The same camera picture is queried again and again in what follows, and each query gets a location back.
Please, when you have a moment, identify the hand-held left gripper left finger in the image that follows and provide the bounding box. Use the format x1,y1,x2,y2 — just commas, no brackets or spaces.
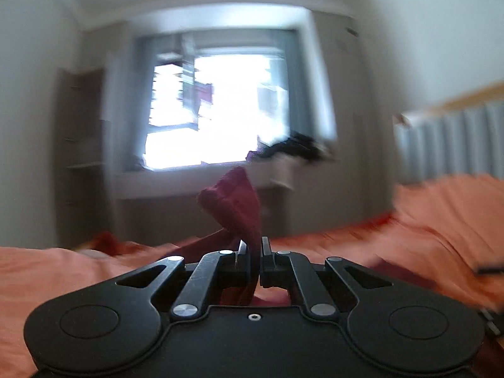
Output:
114,239,261,322

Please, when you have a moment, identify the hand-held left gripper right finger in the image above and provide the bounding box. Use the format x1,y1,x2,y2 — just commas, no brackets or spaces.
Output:
260,236,394,320

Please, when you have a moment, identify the maroon small garment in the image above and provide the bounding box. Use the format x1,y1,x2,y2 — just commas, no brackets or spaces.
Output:
173,165,290,308

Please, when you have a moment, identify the pile of dark clothes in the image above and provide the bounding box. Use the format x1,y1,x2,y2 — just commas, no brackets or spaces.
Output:
246,132,336,165

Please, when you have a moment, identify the red under sheet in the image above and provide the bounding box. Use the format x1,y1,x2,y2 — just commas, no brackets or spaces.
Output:
272,210,398,247

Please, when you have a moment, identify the red cloth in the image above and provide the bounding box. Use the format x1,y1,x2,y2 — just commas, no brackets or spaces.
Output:
91,230,136,257

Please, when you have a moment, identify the grey wardrobe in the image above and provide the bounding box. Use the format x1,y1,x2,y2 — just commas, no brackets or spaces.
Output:
311,8,396,223

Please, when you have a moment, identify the orange bed sheet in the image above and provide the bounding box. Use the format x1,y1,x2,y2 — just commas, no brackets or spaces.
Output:
0,173,504,378

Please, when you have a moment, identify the wall shelf unit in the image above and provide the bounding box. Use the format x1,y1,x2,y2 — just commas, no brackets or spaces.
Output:
54,67,108,247

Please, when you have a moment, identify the grey padded headboard wooden frame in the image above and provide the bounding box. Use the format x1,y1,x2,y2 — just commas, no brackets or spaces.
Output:
393,82,504,185

